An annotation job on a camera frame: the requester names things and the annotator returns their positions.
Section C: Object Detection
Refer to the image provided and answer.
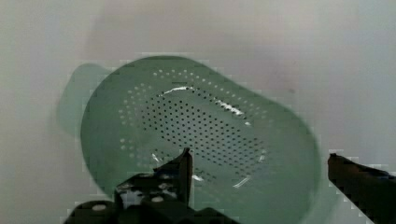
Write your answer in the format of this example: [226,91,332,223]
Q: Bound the green plastic strainer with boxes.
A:
[58,56,320,224]

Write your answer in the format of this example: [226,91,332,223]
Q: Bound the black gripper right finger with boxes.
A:
[328,153,396,224]

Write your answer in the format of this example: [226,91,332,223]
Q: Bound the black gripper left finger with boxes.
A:
[64,147,240,224]

